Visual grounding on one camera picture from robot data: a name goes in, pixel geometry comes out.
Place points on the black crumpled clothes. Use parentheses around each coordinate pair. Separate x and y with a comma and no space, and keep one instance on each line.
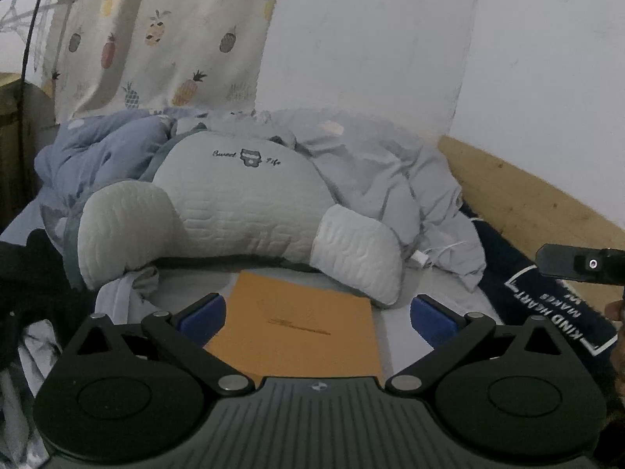
(39,283)

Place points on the grey backrest cushion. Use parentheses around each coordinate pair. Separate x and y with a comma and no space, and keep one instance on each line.
(244,195)

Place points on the brown cardboard box lid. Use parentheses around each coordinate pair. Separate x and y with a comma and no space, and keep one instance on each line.
(302,322)

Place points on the wooden headboard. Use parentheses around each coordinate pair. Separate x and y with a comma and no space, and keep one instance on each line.
(512,190)

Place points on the blue-grey quilt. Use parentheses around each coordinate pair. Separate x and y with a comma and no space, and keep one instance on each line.
(381,180)

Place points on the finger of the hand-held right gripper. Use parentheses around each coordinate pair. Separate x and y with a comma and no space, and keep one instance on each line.
(561,261)

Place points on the grey crumpled clothes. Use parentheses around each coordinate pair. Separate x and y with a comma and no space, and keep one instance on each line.
(127,293)

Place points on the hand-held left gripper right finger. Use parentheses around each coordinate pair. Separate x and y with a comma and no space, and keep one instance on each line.
(429,317)

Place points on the person's right hand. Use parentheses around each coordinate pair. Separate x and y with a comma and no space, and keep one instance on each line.
(615,311)

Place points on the navy printed pillow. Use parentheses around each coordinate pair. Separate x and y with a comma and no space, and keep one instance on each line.
(512,273)

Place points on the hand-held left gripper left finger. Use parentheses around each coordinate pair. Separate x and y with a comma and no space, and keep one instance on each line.
(202,315)

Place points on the pineapple print curtain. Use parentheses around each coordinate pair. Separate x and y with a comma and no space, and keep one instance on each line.
(171,34)

